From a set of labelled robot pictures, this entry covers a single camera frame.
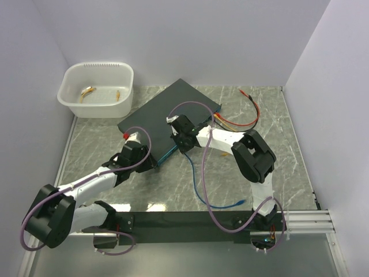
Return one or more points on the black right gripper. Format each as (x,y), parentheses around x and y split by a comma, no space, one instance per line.
(183,149)

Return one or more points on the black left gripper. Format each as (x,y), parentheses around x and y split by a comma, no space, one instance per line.
(148,164)

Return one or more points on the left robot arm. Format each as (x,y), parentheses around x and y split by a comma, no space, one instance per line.
(57,212)

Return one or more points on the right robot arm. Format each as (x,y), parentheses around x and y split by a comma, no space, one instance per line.
(253,156)

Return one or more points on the small orange plug in tub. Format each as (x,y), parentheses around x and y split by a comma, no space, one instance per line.
(118,94)

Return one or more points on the white plastic tub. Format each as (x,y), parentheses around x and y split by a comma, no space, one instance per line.
(89,89)

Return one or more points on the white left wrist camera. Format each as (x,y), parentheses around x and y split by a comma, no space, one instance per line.
(135,137)

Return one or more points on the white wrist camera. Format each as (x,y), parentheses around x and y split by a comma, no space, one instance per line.
(135,137)
(170,120)

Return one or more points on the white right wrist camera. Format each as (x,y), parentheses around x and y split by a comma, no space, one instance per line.
(170,120)

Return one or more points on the black network switch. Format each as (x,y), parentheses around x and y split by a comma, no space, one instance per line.
(152,116)

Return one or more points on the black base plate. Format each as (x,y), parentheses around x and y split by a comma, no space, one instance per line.
(176,227)

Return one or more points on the aluminium rail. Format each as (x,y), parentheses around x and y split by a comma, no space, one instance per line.
(296,221)

